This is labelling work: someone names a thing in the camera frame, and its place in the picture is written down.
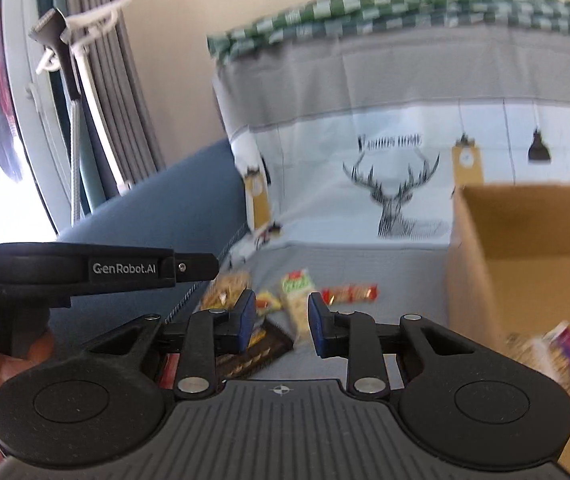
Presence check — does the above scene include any clear bag of candies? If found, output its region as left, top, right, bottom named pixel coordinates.
left=200, top=271, right=251, bottom=310

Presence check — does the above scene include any small red peanut candy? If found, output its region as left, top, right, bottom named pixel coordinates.
left=321, top=284, right=378, bottom=306

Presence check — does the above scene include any black chocolate biscuit pack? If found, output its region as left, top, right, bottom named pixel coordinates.
left=215, top=320, right=294, bottom=384

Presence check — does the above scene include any green sachima cake pack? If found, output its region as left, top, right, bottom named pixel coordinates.
left=281, top=269, right=317, bottom=344

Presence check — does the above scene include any dark red snack stick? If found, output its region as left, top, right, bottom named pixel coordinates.
left=158, top=353, right=180, bottom=390

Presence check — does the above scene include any yellow orange snack pack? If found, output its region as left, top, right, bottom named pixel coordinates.
left=256, top=290, right=283, bottom=318

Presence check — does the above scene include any round peanut brittle pack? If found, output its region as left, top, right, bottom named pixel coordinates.
left=506, top=333, right=570, bottom=395

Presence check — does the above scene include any cardboard box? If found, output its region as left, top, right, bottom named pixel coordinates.
left=446, top=184, right=570, bottom=356

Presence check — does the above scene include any deer print sofa cover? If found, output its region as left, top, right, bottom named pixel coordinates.
left=184, top=24, right=570, bottom=380

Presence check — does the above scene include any grey curtain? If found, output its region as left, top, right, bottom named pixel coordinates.
left=67, top=0, right=165, bottom=188

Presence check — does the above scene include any green checkered blanket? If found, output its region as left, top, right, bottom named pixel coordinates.
left=207, top=0, right=570, bottom=65

